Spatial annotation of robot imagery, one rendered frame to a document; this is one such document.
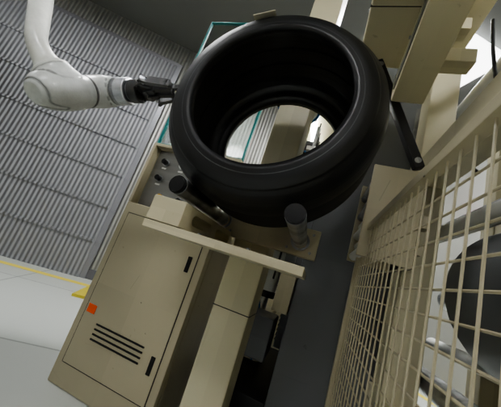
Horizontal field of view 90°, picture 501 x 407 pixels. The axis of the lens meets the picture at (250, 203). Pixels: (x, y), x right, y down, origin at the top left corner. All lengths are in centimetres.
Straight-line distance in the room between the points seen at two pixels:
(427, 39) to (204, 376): 117
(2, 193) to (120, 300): 301
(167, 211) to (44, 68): 55
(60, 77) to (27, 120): 346
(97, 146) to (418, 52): 366
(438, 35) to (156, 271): 134
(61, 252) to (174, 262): 272
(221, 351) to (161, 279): 52
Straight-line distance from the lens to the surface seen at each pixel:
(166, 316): 128
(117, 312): 142
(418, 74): 99
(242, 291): 88
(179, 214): 57
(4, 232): 413
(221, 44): 79
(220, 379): 94
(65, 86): 93
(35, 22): 107
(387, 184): 88
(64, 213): 389
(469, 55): 103
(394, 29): 110
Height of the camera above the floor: 78
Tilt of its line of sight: 13 degrees up
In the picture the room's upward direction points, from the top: 18 degrees clockwise
